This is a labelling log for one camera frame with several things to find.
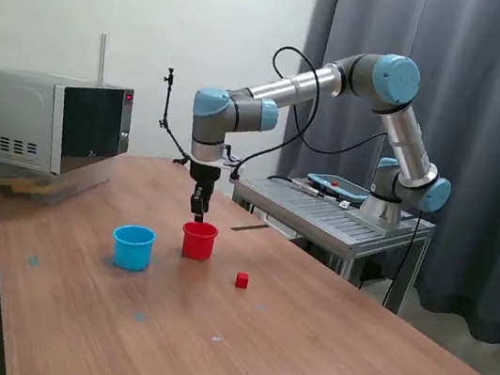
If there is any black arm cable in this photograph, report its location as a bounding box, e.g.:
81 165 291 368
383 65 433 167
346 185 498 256
229 40 399 204

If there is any red plastic bin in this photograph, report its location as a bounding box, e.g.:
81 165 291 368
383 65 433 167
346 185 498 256
177 219 220 263

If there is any blue plastic bin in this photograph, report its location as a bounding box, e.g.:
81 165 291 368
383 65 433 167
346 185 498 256
107 221 159 275

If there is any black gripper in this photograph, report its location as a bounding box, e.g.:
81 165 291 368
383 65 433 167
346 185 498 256
180 158 223 227

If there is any white wall pipe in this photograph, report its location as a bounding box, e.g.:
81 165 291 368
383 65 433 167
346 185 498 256
93 33 112 86

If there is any black pendant cable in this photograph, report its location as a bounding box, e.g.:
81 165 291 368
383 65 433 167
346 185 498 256
263 172 328 199

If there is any wooden block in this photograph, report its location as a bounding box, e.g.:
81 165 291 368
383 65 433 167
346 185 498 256
0 174 39 201

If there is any blue teach pendant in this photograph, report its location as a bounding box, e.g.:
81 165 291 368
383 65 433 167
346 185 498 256
304 170 372 205

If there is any black tape strip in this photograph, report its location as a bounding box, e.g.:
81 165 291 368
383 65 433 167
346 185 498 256
229 219 269 238

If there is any grey metal robot stand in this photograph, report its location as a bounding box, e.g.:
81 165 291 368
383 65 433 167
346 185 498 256
217 165 442 320

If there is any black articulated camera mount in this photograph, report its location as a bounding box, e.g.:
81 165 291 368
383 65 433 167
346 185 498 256
148 67 206 168

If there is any silver microwave oven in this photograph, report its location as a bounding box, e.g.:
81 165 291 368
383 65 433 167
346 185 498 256
0 66 139 187

